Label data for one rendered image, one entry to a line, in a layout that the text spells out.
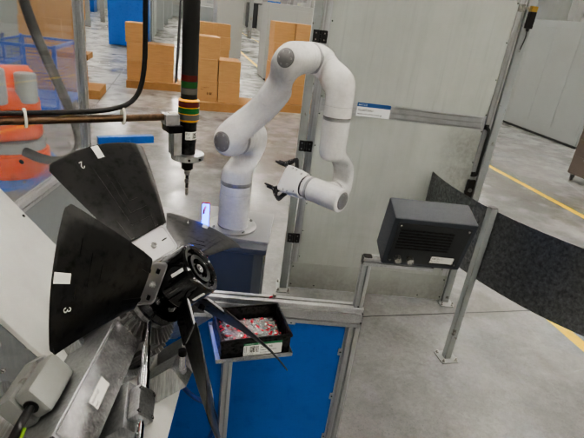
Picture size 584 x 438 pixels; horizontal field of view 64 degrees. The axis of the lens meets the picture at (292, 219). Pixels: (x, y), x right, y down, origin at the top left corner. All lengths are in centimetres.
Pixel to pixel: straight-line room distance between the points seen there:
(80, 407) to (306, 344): 100
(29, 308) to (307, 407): 117
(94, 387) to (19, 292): 27
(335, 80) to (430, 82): 150
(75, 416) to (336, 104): 107
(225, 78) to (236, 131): 701
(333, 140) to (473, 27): 163
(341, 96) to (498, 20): 168
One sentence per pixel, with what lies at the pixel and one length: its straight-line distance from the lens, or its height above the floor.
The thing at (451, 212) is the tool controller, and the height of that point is 124.
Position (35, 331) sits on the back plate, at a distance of 105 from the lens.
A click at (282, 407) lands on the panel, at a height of 37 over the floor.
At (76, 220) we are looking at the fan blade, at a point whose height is 141.
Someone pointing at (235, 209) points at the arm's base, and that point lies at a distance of 179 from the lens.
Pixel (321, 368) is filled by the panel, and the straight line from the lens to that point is 179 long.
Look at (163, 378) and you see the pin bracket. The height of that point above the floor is 95.
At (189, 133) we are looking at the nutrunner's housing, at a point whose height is 150.
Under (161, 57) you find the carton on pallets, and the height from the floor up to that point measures 63.
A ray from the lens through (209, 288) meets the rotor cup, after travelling 101.
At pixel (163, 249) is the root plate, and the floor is 124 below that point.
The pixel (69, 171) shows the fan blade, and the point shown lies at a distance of 108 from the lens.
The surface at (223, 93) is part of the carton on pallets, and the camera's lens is 869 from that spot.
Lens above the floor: 175
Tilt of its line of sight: 24 degrees down
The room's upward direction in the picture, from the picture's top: 7 degrees clockwise
